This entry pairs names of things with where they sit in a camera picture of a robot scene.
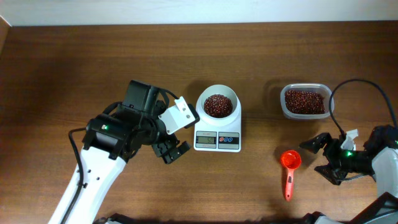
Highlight red measuring scoop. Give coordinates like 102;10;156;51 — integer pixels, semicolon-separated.
280;150;302;202

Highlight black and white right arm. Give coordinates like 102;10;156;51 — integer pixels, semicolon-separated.
299;125;397;223

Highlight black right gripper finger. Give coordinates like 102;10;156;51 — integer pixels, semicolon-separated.
299;133;331;154
314;164;348;185

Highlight white digital kitchen scale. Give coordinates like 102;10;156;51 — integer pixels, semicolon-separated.
194;90;242;153

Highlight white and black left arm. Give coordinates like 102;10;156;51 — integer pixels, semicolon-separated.
49;80;200;223

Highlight white round bowl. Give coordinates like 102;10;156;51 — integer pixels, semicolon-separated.
196;85;241;126

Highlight red beans in bowl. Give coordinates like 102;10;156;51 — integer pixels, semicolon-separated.
204;94;233;118

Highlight clear plastic container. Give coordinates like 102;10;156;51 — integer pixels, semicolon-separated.
280;83;335;121

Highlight red adzuki beans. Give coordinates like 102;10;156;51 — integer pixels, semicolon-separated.
284;90;325;114

